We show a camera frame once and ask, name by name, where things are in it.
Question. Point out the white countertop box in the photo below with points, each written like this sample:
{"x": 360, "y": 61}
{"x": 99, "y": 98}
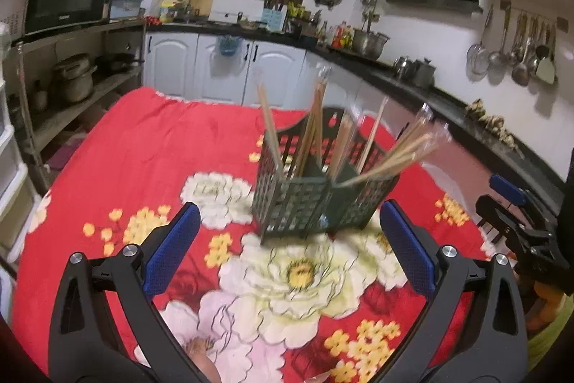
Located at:
{"x": 235, "y": 8}

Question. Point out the steel stock pot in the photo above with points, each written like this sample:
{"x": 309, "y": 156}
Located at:
{"x": 74, "y": 80}

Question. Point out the grey plastic drawer tower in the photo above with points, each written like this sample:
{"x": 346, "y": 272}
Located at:
{"x": 11, "y": 167}

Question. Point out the red floral blanket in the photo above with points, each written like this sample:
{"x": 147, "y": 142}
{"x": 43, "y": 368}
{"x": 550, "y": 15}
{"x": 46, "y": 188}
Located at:
{"x": 134, "y": 131}

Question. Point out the blue plastic tub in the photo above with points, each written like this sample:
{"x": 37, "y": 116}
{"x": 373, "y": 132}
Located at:
{"x": 127, "y": 7}

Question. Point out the person's left hand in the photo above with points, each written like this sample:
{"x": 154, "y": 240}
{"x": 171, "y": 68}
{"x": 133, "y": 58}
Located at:
{"x": 206, "y": 365}

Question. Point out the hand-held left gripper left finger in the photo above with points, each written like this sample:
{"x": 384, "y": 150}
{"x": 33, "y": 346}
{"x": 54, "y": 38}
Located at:
{"x": 172, "y": 250}

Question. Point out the black kitchen countertop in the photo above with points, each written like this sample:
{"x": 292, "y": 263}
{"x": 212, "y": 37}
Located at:
{"x": 448, "y": 105}

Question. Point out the light blue knife block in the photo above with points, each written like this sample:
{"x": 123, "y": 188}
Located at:
{"x": 274, "y": 19}

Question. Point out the black frying pan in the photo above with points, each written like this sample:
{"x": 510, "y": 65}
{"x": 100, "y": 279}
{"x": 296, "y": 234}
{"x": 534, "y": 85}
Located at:
{"x": 119, "y": 63}

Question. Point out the metal shelf rack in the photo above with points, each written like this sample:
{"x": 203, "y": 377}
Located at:
{"x": 80, "y": 31}

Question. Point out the small steel kettle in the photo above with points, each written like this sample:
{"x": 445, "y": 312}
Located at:
{"x": 403, "y": 68}

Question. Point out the hanging steel spatulas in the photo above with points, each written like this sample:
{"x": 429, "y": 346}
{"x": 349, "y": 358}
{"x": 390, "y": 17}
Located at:
{"x": 371, "y": 6}

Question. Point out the steel faucet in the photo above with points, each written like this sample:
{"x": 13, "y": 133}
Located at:
{"x": 184, "y": 1}

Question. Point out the blue hanging basket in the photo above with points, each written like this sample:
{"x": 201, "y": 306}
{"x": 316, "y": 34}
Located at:
{"x": 229, "y": 45}

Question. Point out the bunch of wooden chopsticks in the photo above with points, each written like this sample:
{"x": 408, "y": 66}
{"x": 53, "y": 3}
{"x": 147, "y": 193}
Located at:
{"x": 316, "y": 118}

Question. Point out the person's right hand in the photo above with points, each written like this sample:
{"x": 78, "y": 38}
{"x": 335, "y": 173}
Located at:
{"x": 545, "y": 304}

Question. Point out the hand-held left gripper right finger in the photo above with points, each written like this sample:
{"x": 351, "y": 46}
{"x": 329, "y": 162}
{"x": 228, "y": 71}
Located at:
{"x": 406, "y": 248}

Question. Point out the cluster of condiment bottles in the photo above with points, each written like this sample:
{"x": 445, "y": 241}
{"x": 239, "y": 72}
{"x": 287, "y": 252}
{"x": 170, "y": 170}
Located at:
{"x": 338, "y": 36}

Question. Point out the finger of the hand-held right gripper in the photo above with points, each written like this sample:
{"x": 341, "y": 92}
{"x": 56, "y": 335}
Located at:
{"x": 506, "y": 188}
{"x": 502, "y": 214}

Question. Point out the dark green utensil holder basket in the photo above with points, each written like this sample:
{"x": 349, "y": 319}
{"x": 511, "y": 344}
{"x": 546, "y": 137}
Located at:
{"x": 291, "y": 203}

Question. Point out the pile of ginger roots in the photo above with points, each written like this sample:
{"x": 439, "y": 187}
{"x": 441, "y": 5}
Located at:
{"x": 491, "y": 122}

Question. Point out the row of hanging kitchen utensils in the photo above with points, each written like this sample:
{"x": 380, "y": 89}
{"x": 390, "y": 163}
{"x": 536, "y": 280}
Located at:
{"x": 520, "y": 51}

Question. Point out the large steel cooking pot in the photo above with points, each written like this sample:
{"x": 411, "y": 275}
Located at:
{"x": 370, "y": 44}

